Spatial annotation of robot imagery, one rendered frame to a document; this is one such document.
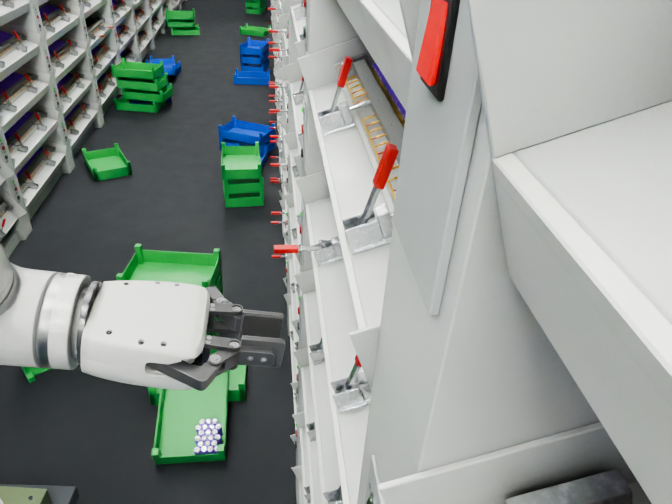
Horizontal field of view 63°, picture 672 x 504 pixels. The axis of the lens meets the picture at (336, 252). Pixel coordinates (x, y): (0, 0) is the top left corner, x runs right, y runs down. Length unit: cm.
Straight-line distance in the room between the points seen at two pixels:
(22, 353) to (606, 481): 43
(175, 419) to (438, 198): 165
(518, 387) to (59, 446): 173
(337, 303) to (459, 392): 51
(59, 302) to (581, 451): 40
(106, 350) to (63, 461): 137
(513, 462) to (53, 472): 166
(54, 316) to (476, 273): 39
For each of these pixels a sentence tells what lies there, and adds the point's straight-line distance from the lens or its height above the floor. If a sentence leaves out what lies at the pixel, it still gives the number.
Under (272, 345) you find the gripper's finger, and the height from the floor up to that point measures 106.
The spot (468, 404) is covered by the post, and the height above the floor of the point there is 124.
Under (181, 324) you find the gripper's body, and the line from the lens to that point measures 50.
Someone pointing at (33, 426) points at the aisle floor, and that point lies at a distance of 197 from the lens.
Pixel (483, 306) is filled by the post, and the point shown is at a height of 129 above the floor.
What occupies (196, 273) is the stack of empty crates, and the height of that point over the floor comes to 24.
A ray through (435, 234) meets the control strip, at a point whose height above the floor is 131.
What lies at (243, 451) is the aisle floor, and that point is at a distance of 175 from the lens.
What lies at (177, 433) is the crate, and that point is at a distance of 178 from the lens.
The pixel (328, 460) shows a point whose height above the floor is 76.
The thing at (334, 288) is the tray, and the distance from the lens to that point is 74.
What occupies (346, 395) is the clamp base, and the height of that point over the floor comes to 98.
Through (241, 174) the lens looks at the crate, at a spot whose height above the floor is 19.
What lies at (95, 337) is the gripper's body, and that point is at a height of 109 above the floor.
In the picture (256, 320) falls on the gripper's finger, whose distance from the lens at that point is 53.
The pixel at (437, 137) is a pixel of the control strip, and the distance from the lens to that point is 19.
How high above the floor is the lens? 141
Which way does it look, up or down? 34 degrees down
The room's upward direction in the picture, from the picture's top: 4 degrees clockwise
